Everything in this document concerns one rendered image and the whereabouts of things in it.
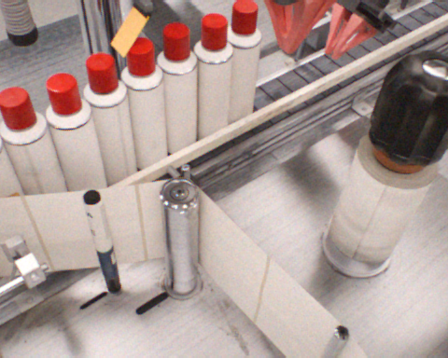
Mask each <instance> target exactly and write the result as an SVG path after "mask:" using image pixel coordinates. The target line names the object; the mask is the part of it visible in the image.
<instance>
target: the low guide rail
mask: <svg viewBox="0 0 448 358"><path fill-rule="evenodd" d="M447 26H448V14H445V15H444V16H443V17H440V18H438V19H437V20H435V21H432V22H431V23H429V24H426V25H424V26H423V27H420V28H418V29H417V30H415V31H413V32H411V33H409V34H406V35H405V36H403V37H400V38H399V39H397V40H396V41H393V42H391V43H389V44H388V45H385V46H383V47H382V48H379V49H377V50H376V51H373V52H372V53H370V54H369V55H366V56H364V57H362V58H359V59H358V60H356V61H355V62H351V63H349V64H347V65H346V66H345V67H343V68H340V69H339V70H337V71H335V72H332V73H331V74H329V75H326V76H324V77H322V78H319V79H318V80H317V81H316V82H313V83H312V84H310V85H307V86H305V87H304V88H302V89H298V90H297V91H294V92H292V93H291V94H289V95H287V96H286V97H285V98H283V99H280V100H278V101H277V102H274V103H272V104H270V105H267V106H265V107H264V108H262V109H260V110H258V111H257V112H254V113H253V114H251V115H250V116H247V117H245V118H241V119H240V120H238V121H237V122H234V123H232V124H230V126H227V127H225V128H224V129H221V130H220V131H218V132H214V133H213V134H211V135H208V136H207V137H205V138H203V139H201V140H200V141H198V142H197V143H194V144H192V145H189V146H187V147H186V148H184V149H181V150H180V151H178V152H175V153H173V155H171V156H168V157H167V158H164V159H161V160H160V161H159V162H156V163H154V164H153V165H151V166H148V167H146V168H145V169H143V170H141V171H140V172H136V173H134V174H133V175H131V176H128V177H127V178H126V179H123V180H121V181H119V182H118V183H115V184H114V185H112V186H109V187H114V186H132V185H136V184H142V183H150V182H152V181H153V180H155V179H158V178H160V176H164V175H165V174H166V173H167V171H166V169H167V166H174V168H175V169H177V168H178V167H180V166H183V165H184V164H186V163H187V162H190V161H191V160H193V159H196V158H197V157H199V156H201V155H203V154H204V153H206V152H209V151H211V150H212V149H215V148H216V147H218V146H219V145H223V144H224V143H227V142H228V141H229V140H230V139H234V138H235V137H237V136H238V135H241V134H243V133H244V132H247V131H249V130H251V129H254V128H255V127H257V126H258V125H260V124H261V123H263V122H266V121H268V120H269V119H271V118H273V117H275V116H278V115H280V114H281V113H283V112H285V111H287V110H288V109H291V108H292V107H294V106H295V105H298V104H299V103H301V102H305V101H306V100H308V99H311V98H312V97H313V96H315V95H317V94H318V93H320V92H322V91H325V90H326V89H329V88H331V87H332V86H334V85H337V84H339V82H343V81H344V80H345V79H346V78H349V77H351V76H352V75H355V74H357V73H359V72H362V71H363V70H365V69H366V68H369V67H370V66H372V65H373V64H376V63H377V62H380V61H382V60H383V59H385V58H388V57H389V56H391V55H393V54H395V53H397V52H398V51H401V50H403V49H404V48H407V47H408V46H410V45H413V44H414V43H416V42H417V41H420V40H421V39H423V38H424V37H427V36H429V35H431V34H434V33H435V32H437V31H439V30H440V29H442V28H444V27H447Z"/></svg>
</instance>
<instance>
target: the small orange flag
mask: <svg viewBox="0 0 448 358"><path fill-rule="evenodd" d="M149 18H151V14H150V13H149V12H145V11H143V9H142V8H141V7H140V6H138V5H137V4H136V3H133V9H132V10H131V11H130V14H129V15H128V17H127V18H126V21H124V22H123V24H122V26H121V27H120V28H119V31H118V33H117V34H116V37H115V38H114V39H113V41H112V43H111V45H112V46H113V48H115V49H116V51H118V52H119V54H120V55H122V56H123V58H125V57H126V55H127V53H128V51H130V48H131V47H132V45H133V42H134V41H135V40H136V38H137V36H139V35H140V32H141V31H142V29H143V27H144V26H145V24H146V23H147V21H148V20H149Z"/></svg>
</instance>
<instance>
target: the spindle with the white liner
mask: <svg viewBox="0 0 448 358"><path fill-rule="evenodd" d="M370 123H371V128H370V129H369V133H368V134H367V135H365V136H364V137H363V138H362V139H361V140H360V142H359V145H358V147H357V151H356V155H355V157H354V159H353V161H352V165H351V166H350V169H349V173H348V175H347V178H346V180H345V183H344V186H343V189H342V193H341V196H340V197H339V202H338V203H337V206H336V207H335V211H334V213H333V216H332V217H331V219H330V220H329V227H328V228H327V229H326V230H325V234H324V237H323V240H322V246H323V250H324V252H325V256H326V257H327V259H328V260H329V262H330V263H331V264H332V265H333V266H334V267H335V268H336V269H338V270H340V271H341V272H343V273H346V274H348V275H350V276H353V277H372V276H375V275H376V274H378V273H380V272H382V271H383V270H384V269H385V268H386V267H387V265H388V264H389V260H390V258H391V256H392V254H393V253H394V252H395V250H396V247H397V243H399V240H400V239H401V237H402V236H403V233H404V231H405V229H406V227H407V226H408V225H409V224H410V222H411V220H412V219H413V215H414V213H415V212H416V209H417V208H418V206H420V203H421V202H422V200H423V199H424V196H425V195H426V193H427V190H428V189H429V188H430V185H431V184H432V183H433V180H434V179H435V178H436V177H437V174H438V171H439V161H441V159H442V157H443V154H444V152H446V150H447V149H448V56H447V55H444V54H440V53H439V52H437V51H429V50H426V51H420V53H418V54H408V55H406V56H405V57H403V58H401V59H400V60H399V62H397V63H396V64H394V65H393V67H392V68H390V69H389V72H387V74H386V77H385V79H384V81H383V86H382V87H381V89H380V91H379V95H378V98H377V100H376V104H375V106H374V108H373V109H372V114H371V118H370Z"/></svg>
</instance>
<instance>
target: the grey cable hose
mask: <svg viewBox="0 0 448 358"><path fill-rule="evenodd" d="M0 8H1V13H2V15H3V17H4V23H5V25H6V31H7V37H8V40H9V41H11V44H14V45H15V46H18V47H28V46H30V45H33V44H34V43H35V41H37V39H38V31H37V27H36V25H35V23H34V20H33V17H32V14H31V9H30V6H29V4H28V0H0Z"/></svg>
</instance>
